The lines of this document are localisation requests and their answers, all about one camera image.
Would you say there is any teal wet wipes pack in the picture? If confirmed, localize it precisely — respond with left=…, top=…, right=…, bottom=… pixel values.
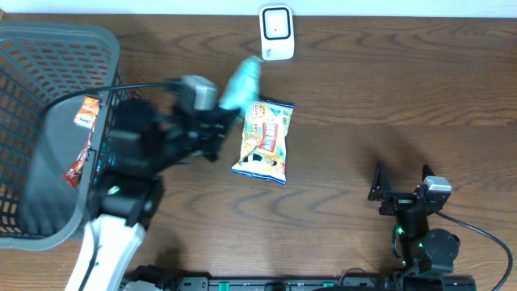
left=219, top=56, right=263, bottom=120

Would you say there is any yellow snack bag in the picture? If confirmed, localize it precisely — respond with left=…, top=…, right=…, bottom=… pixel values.
left=231, top=99, right=295, bottom=185

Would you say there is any small orange snack packet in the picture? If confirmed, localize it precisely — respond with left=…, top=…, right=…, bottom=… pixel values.
left=74, top=96, right=99, bottom=129

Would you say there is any red brown chocolate bar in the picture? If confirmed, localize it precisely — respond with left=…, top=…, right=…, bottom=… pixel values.
left=62, top=128, right=94, bottom=188

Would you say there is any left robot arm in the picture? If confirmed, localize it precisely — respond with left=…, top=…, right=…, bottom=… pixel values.
left=66, top=99, right=241, bottom=290

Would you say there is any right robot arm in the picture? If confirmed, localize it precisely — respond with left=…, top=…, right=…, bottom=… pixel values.
left=368, top=163, right=460, bottom=290

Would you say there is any white barcode scanner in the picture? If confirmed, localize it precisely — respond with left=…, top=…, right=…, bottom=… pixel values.
left=258, top=5, right=295, bottom=61

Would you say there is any grey plastic shopping basket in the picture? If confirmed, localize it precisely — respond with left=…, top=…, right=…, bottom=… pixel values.
left=1, top=21, right=128, bottom=251

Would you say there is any right black cable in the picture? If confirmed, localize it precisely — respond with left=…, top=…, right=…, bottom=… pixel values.
left=432, top=209, right=514, bottom=291

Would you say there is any black cable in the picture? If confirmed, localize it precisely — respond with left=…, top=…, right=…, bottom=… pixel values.
left=43, top=81, right=183, bottom=114
left=432, top=209, right=514, bottom=291

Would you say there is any left black cable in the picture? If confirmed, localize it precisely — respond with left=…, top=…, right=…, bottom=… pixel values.
left=43, top=81, right=183, bottom=114

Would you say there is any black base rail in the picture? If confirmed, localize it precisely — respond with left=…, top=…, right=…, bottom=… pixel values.
left=120, top=276, right=477, bottom=291

